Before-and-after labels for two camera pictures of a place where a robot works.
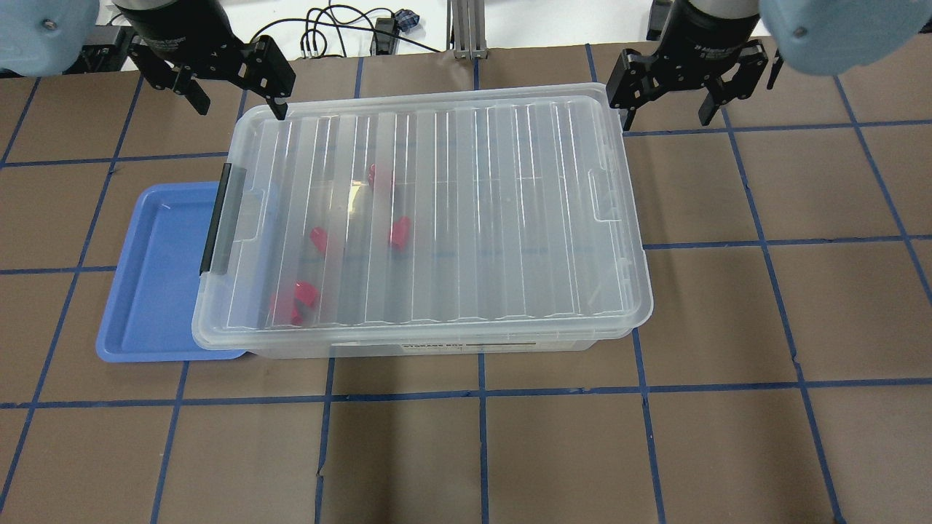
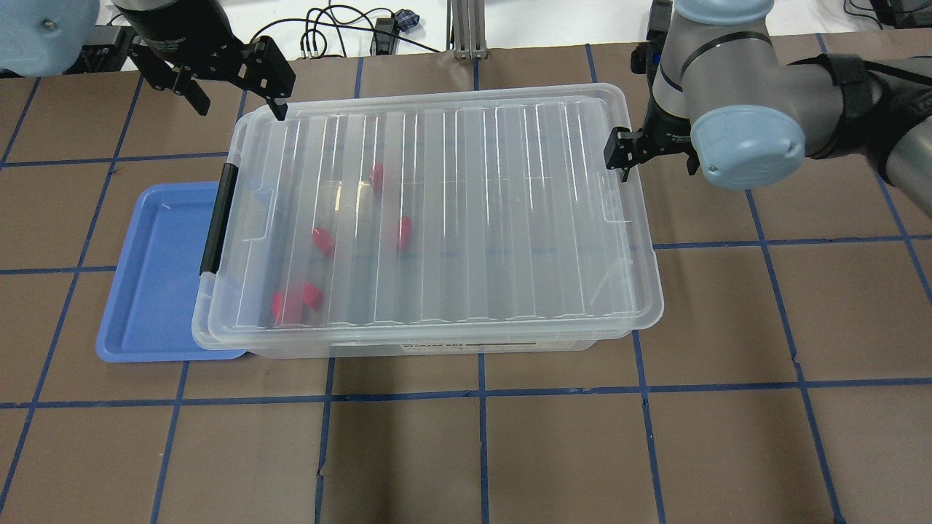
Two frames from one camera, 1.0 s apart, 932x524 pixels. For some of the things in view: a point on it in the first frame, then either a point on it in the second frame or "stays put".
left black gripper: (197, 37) stays put
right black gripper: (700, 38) -> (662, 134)
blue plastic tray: (148, 314) stays put
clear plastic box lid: (397, 212) stays put
